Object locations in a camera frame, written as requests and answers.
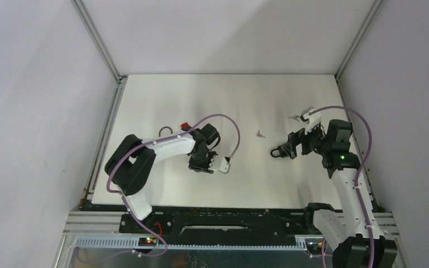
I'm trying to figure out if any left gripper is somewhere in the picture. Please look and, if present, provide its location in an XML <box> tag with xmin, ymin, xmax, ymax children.
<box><xmin>188</xmin><ymin>150</ymin><xmax>218</xmax><ymax>174</ymax></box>

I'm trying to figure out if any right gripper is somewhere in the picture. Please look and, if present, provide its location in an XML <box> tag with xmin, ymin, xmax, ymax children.
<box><xmin>281</xmin><ymin>120</ymin><xmax>331</xmax><ymax>159</ymax></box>

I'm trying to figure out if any black padlock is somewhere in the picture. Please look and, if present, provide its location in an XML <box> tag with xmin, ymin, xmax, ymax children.
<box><xmin>270</xmin><ymin>145</ymin><xmax>292</xmax><ymax>158</ymax></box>

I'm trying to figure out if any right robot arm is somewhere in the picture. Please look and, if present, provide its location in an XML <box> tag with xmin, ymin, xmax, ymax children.
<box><xmin>270</xmin><ymin>119</ymin><xmax>398</xmax><ymax>267</ymax></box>

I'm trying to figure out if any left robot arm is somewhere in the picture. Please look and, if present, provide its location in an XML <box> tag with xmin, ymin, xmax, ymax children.
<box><xmin>104</xmin><ymin>124</ymin><xmax>230</xmax><ymax>233</ymax></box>

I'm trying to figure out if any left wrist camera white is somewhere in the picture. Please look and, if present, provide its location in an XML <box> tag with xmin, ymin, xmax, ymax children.
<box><xmin>209</xmin><ymin>155</ymin><xmax>231</xmax><ymax>174</ymax></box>

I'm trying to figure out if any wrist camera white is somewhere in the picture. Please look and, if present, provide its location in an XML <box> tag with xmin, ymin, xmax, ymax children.
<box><xmin>209</xmin><ymin>155</ymin><xmax>231</xmax><ymax>174</ymax></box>
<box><xmin>300</xmin><ymin>107</ymin><xmax>322</xmax><ymax>135</ymax></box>

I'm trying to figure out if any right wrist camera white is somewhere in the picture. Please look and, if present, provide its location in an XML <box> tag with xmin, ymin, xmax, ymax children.
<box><xmin>300</xmin><ymin>107</ymin><xmax>322</xmax><ymax>135</ymax></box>

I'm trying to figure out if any red cable lock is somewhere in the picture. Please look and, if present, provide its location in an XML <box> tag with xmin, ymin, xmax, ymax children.
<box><xmin>180</xmin><ymin>122</ymin><xmax>191</xmax><ymax>131</ymax></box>

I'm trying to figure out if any black cable lock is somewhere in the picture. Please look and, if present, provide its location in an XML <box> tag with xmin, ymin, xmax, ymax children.
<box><xmin>158</xmin><ymin>126</ymin><xmax>174</xmax><ymax>137</ymax></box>

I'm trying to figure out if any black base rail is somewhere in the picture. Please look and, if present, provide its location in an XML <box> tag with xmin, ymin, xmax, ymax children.
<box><xmin>118</xmin><ymin>202</ymin><xmax>339</xmax><ymax>248</ymax></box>

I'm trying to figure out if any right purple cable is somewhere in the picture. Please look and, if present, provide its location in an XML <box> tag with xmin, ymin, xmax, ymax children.
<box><xmin>307</xmin><ymin>106</ymin><xmax>376</xmax><ymax>268</ymax></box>

